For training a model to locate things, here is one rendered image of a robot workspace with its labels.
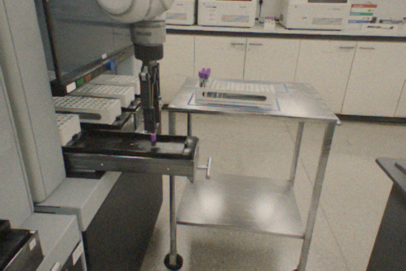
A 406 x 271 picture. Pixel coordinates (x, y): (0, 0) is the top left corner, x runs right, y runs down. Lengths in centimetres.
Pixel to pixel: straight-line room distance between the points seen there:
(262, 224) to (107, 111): 83
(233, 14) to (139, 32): 232
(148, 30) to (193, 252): 119
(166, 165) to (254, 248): 101
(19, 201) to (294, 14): 275
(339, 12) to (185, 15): 142
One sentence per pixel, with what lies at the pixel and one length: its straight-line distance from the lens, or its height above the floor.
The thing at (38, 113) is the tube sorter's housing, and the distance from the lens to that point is 76.
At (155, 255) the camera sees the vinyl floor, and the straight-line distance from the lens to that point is 166.
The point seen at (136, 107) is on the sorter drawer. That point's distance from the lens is 112.
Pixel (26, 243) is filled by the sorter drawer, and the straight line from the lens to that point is 63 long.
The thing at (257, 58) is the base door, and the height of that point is 62.
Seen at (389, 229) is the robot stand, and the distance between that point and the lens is 123.
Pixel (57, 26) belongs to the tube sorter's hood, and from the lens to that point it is 81.
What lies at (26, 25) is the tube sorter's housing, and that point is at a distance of 74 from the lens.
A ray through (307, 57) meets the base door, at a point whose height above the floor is 65.
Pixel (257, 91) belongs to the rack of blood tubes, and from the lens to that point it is 112.
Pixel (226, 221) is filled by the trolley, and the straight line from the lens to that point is 141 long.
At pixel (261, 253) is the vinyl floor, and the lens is 170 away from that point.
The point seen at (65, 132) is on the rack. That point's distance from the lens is 89.
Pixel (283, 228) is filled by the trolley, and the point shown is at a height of 28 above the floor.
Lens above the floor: 121
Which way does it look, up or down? 23 degrees down
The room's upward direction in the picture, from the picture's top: 2 degrees clockwise
